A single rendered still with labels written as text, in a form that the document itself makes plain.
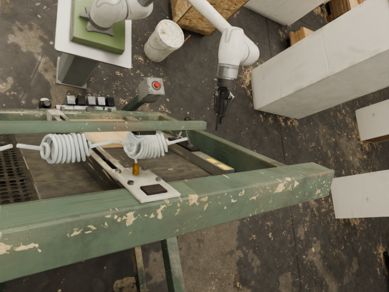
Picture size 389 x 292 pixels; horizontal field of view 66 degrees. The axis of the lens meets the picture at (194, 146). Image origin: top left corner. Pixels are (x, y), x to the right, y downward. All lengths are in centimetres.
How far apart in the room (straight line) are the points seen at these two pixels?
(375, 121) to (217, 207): 536
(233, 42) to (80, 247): 98
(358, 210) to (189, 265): 262
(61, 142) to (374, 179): 428
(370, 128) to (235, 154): 477
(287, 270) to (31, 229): 360
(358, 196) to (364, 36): 228
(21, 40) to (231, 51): 206
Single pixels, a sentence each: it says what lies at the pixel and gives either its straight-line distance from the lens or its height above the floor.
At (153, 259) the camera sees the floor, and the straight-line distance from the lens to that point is 286.
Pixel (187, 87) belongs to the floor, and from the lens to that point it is 341.
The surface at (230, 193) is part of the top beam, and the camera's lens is 79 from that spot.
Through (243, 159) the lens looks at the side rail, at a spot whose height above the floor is 159.
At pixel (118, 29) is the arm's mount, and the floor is 81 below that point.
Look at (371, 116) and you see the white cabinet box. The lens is 606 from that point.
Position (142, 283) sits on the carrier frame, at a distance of 264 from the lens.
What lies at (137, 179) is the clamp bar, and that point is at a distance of 75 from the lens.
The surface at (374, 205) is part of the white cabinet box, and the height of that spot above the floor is 58.
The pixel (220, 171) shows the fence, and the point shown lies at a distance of 112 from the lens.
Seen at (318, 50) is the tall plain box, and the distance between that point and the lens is 354.
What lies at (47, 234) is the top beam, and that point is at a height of 196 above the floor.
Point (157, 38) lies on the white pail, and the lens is 305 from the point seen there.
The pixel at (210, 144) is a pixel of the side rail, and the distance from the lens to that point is 154.
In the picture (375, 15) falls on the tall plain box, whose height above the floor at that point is 160.
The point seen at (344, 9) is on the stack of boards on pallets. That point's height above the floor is 35.
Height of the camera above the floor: 255
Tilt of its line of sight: 53 degrees down
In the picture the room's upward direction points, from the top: 67 degrees clockwise
